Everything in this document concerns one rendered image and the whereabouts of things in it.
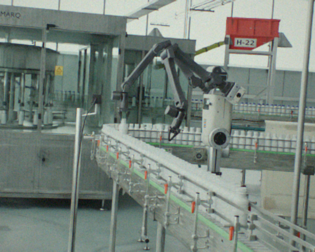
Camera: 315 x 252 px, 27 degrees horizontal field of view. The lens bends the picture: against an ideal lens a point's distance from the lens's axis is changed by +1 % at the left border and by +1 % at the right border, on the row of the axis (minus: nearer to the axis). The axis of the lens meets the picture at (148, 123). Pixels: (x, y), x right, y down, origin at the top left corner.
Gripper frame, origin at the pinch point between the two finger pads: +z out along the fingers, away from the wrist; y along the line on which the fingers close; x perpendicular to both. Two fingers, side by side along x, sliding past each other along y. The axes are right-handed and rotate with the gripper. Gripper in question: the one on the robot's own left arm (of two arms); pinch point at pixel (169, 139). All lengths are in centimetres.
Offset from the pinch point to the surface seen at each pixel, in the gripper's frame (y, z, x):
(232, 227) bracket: 211, 22, -25
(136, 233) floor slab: -248, 98, 73
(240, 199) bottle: 187, 13, -16
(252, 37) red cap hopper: -639, -227, 231
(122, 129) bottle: -63, 6, -20
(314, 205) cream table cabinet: -353, -6, 301
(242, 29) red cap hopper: -644, -234, 211
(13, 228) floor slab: -265, 141, -43
